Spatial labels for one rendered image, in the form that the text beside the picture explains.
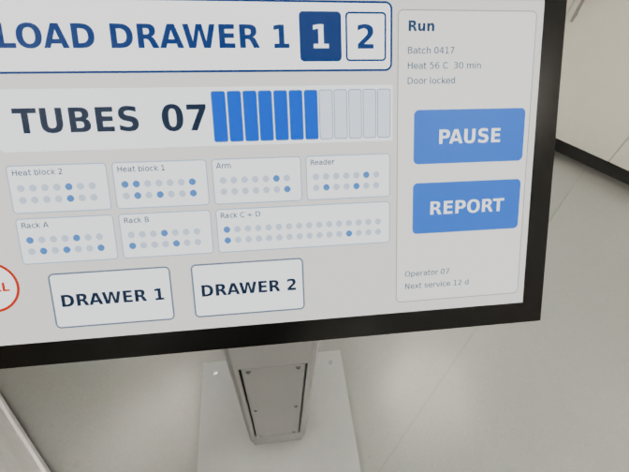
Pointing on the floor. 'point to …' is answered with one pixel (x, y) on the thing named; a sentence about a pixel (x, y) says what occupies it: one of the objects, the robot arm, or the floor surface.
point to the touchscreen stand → (276, 411)
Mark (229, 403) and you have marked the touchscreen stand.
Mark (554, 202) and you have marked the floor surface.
